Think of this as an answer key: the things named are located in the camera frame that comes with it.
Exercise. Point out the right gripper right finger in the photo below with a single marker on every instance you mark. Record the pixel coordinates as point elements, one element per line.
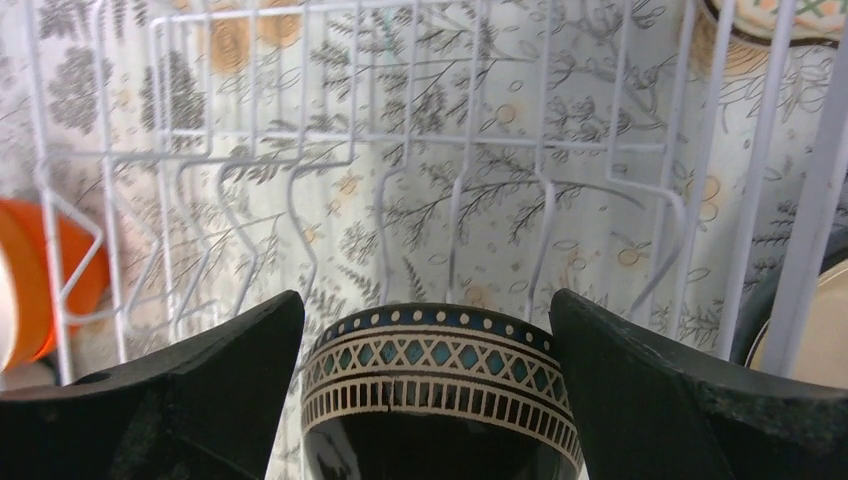
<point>648,407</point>

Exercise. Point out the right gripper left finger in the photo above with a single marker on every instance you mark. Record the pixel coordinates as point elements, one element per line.
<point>207,407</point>

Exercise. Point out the orange bowl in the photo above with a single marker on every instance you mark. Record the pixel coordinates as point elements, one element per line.
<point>27,325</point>

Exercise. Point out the black bowl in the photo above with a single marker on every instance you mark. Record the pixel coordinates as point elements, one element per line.
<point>436,391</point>

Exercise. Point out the small white floral bowl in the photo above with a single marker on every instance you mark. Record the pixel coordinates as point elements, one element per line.
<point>816,22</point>

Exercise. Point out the white wire dish rack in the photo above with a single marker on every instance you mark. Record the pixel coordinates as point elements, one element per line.
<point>483,153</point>

